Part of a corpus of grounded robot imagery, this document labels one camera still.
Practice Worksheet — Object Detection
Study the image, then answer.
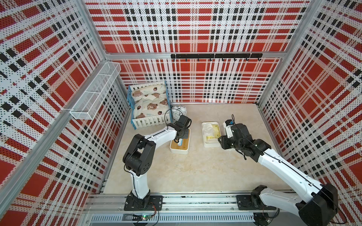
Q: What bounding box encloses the bear print bedding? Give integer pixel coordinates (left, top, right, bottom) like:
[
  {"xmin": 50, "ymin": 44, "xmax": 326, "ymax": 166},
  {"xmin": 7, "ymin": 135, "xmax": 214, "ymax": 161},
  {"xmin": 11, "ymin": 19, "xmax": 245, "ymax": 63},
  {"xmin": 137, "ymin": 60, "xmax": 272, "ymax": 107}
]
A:
[{"xmin": 131, "ymin": 84, "xmax": 169, "ymax": 119}]

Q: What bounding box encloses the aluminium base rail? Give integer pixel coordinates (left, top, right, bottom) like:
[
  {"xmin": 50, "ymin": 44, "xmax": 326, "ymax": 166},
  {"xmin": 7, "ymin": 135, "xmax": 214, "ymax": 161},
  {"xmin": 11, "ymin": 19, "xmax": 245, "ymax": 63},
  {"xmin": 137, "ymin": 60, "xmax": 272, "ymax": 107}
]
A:
[{"xmin": 79, "ymin": 192, "xmax": 304, "ymax": 226}]

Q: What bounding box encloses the white tissue box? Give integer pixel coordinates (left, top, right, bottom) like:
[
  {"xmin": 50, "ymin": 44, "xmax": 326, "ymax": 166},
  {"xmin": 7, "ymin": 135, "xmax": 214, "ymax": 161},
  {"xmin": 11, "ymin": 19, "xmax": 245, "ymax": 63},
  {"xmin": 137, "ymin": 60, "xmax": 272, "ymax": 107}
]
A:
[{"xmin": 201, "ymin": 122, "xmax": 221, "ymax": 148}]

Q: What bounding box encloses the black hook rail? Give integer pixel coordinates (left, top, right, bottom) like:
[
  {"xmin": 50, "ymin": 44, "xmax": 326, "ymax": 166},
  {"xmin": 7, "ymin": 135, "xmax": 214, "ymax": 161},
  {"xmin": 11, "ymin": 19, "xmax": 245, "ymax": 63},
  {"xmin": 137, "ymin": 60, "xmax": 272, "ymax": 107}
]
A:
[{"xmin": 171, "ymin": 53, "xmax": 263, "ymax": 60}]

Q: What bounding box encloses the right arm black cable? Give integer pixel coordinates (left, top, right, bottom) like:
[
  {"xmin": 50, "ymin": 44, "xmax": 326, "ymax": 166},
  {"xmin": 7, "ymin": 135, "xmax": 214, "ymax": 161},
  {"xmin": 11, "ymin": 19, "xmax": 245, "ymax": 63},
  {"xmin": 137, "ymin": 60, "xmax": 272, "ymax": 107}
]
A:
[{"xmin": 230, "ymin": 114, "xmax": 348, "ymax": 225}]

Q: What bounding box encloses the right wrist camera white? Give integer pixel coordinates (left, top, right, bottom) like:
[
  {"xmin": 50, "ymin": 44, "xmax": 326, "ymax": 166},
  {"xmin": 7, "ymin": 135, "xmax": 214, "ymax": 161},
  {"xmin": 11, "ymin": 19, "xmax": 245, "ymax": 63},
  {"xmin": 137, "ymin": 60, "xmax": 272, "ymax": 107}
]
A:
[{"xmin": 223, "ymin": 119, "xmax": 234, "ymax": 138}]

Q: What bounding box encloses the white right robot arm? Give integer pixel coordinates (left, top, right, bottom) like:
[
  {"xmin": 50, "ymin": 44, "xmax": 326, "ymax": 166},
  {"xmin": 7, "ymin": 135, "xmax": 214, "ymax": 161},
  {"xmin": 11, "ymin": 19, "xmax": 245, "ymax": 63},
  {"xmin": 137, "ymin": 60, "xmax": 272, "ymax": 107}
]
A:
[{"xmin": 218, "ymin": 120, "xmax": 338, "ymax": 226}]

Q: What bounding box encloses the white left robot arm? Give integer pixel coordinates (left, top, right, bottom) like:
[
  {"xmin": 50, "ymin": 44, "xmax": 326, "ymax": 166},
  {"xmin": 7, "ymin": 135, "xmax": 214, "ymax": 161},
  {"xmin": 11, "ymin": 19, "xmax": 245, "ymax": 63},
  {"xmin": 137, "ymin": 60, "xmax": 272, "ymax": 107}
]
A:
[{"xmin": 123, "ymin": 115, "xmax": 192, "ymax": 211}]

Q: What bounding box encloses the white wire basket shelf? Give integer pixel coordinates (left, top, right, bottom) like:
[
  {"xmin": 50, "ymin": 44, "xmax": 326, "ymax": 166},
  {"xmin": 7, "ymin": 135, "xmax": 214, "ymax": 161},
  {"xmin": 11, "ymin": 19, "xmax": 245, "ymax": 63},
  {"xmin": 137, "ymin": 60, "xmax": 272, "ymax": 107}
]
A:
[{"xmin": 70, "ymin": 62, "xmax": 121, "ymax": 120}]

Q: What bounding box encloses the yellow tissue paper pack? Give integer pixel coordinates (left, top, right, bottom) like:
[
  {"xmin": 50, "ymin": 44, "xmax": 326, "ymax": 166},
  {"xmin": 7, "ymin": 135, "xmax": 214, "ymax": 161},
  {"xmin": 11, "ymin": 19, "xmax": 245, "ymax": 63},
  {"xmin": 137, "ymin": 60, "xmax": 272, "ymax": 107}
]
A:
[{"xmin": 202, "ymin": 122, "xmax": 221, "ymax": 143}]

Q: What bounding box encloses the white alarm clock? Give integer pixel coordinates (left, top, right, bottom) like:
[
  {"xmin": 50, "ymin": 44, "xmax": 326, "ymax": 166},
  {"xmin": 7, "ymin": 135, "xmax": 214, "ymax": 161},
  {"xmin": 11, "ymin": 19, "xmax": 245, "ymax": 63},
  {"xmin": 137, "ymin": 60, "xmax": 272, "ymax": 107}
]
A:
[{"xmin": 172, "ymin": 105, "xmax": 187, "ymax": 121}]

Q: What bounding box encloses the blue white toy crib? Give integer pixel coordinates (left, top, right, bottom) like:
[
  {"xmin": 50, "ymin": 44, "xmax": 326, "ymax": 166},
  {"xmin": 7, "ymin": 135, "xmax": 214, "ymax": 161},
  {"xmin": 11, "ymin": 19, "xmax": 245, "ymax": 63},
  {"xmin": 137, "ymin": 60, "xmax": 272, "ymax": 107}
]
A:
[{"xmin": 127, "ymin": 81, "xmax": 173, "ymax": 129}]

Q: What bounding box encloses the bamboo tissue box lid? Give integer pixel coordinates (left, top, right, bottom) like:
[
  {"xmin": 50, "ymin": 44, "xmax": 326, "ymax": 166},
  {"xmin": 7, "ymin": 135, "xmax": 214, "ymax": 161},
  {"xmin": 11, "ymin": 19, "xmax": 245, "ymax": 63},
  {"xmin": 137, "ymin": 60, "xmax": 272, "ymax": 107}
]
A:
[{"xmin": 170, "ymin": 128, "xmax": 190, "ymax": 150}]

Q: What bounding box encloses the white tissue box base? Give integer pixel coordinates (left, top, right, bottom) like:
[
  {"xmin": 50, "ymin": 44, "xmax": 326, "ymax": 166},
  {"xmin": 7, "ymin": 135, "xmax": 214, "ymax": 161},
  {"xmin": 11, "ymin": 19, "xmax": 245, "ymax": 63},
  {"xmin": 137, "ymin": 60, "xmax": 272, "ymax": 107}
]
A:
[{"xmin": 169, "ymin": 128, "xmax": 191, "ymax": 155}]

